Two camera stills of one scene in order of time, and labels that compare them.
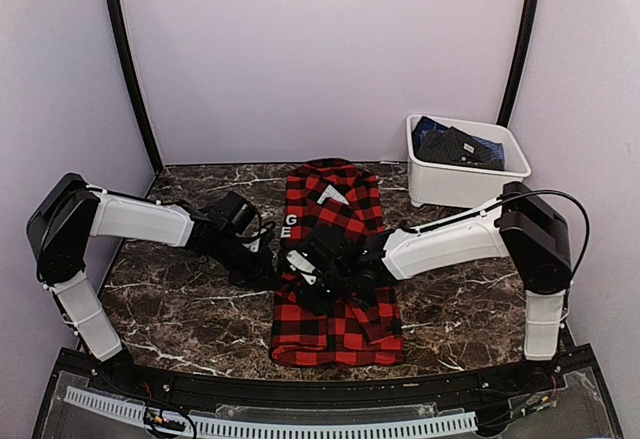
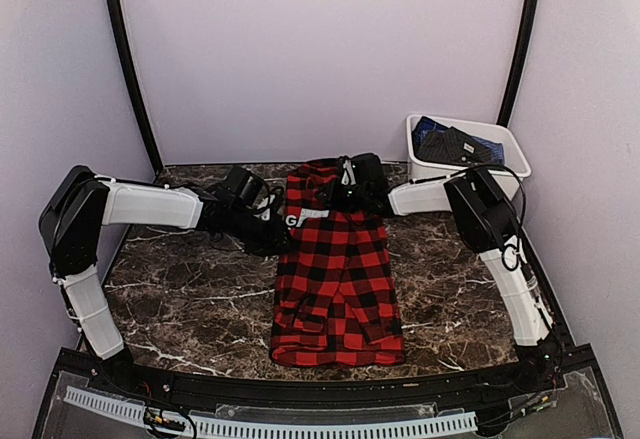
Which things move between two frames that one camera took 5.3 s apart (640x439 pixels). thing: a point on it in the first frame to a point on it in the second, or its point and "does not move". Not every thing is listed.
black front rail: x=312 y=391 does not move
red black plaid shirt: x=366 y=332 does not move
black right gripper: x=313 y=303 to x=331 y=197
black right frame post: x=525 y=40 does not move
